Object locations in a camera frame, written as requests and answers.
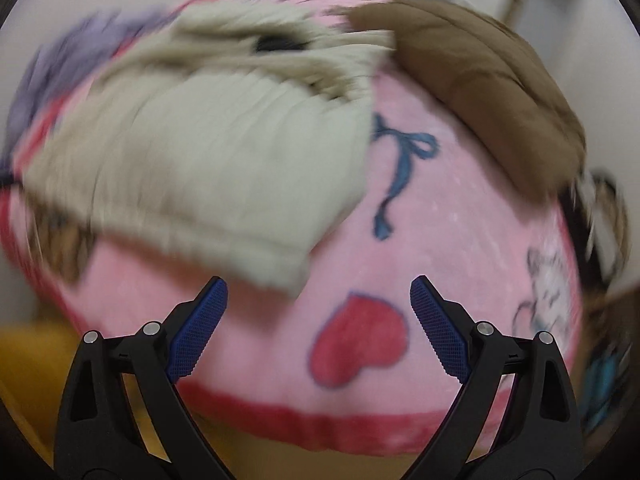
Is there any lavender purple garment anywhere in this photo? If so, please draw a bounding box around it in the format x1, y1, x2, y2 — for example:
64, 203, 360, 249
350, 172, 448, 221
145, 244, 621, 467
1, 9, 175, 171

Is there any brown puffer jacket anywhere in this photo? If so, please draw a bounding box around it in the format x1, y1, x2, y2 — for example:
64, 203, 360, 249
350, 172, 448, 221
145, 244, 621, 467
348, 0, 586, 204

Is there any pink cartoon print blanket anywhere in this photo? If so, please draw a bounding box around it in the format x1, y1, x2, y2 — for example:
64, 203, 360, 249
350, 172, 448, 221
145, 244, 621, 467
1, 0, 580, 456

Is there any cream quilted jacket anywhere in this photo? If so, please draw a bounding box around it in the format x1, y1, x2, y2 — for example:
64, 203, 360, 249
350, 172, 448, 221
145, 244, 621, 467
23, 0, 394, 296

